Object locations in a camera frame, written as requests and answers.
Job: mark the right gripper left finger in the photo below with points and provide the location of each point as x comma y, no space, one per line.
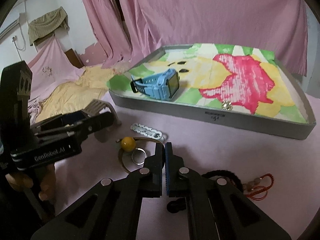
155,164

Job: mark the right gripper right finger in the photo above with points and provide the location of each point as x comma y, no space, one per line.
173,163

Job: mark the blue smart watch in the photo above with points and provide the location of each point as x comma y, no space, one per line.
162,86

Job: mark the left hand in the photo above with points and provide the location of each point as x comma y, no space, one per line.
47,182

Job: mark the yellow bed blanket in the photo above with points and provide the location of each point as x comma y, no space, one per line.
73,96

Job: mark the pink cloth on headboard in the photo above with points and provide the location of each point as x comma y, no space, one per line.
51,68

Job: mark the olive green cloth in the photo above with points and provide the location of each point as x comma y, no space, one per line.
46,24

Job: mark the grey tray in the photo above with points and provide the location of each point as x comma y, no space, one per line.
227,118

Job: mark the colourful cartoon tray liner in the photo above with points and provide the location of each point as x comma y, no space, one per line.
211,73

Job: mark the pink curtain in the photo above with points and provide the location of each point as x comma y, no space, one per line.
129,30

